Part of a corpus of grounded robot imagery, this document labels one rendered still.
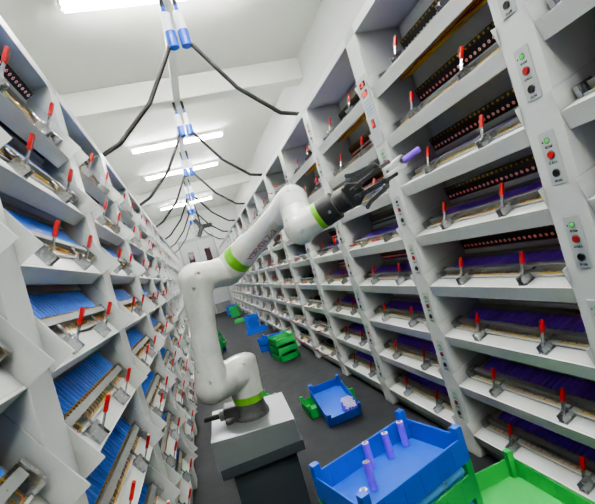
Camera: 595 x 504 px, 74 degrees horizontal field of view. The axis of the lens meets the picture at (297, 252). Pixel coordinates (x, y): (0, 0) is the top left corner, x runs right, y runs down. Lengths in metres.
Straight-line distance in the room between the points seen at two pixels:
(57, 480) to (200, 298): 0.85
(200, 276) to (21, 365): 0.83
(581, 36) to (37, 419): 1.29
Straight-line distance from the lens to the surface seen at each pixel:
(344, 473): 1.10
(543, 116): 1.10
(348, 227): 2.24
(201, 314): 1.47
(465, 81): 1.27
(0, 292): 0.72
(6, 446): 0.75
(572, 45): 1.17
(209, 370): 1.52
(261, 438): 1.62
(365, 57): 1.74
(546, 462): 1.62
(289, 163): 2.97
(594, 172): 1.10
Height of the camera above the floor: 0.96
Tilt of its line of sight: level
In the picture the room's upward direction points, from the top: 16 degrees counter-clockwise
